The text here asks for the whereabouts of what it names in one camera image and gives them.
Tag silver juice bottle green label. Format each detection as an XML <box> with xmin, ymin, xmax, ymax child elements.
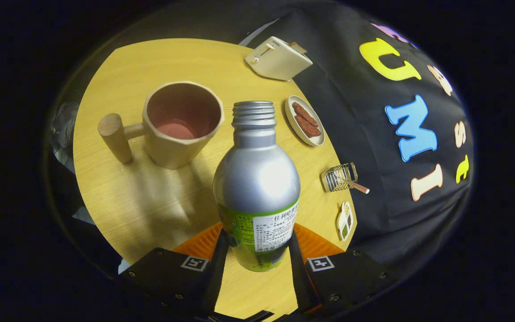
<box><xmin>213</xmin><ymin>101</ymin><xmax>301</xmax><ymax>272</ymax></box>

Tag wire coil holder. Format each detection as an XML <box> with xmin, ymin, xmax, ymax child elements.
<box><xmin>320</xmin><ymin>162</ymin><xmax>359</xmax><ymax>193</ymax></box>

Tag crumpled white plastic sheet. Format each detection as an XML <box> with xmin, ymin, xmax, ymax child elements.
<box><xmin>51</xmin><ymin>102</ymin><xmax>79</xmax><ymax>166</ymax></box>

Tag beige cup with wooden handle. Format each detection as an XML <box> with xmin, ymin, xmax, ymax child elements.
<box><xmin>98</xmin><ymin>81</ymin><xmax>225</xmax><ymax>170</ymax></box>

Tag wooden table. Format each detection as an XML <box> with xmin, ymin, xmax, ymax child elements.
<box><xmin>73</xmin><ymin>38</ymin><xmax>357</xmax><ymax>320</ymax></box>

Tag brown meat slice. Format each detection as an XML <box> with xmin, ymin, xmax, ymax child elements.
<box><xmin>295</xmin><ymin>115</ymin><xmax>322</xmax><ymax>138</ymax></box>
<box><xmin>291</xmin><ymin>102</ymin><xmax>319</xmax><ymax>127</ymax></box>

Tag white toaster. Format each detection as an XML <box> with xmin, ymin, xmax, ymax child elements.
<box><xmin>245</xmin><ymin>37</ymin><xmax>313</xmax><ymax>81</ymax></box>

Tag black backdrop cloth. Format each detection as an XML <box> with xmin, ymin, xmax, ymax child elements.
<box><xmin>240</xmin><ymin>4</ymin><xmax>473</xmax><ymax>269</ymax></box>

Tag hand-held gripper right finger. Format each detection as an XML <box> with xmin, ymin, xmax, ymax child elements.
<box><xmin>288</xmin><ymin>223</ymin><xmax>397</xmax><ymax>319</ymax></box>

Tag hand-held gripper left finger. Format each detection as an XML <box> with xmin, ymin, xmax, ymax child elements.
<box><xmin>117</xmin><ymin>222</ymin><xmax>230</xmax><ymax>319</ymax></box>

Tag small white plate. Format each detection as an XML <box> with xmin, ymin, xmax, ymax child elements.
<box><xmin>284</xmin><ymin>95</ymin><xmax>325</xmax><ymax>147</ymax></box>

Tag white divided condiment dish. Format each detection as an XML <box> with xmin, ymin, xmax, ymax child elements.
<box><xmin>336</xmin><ymin>201</ymin><xmax>354</xmax><ymax>242</ymax></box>

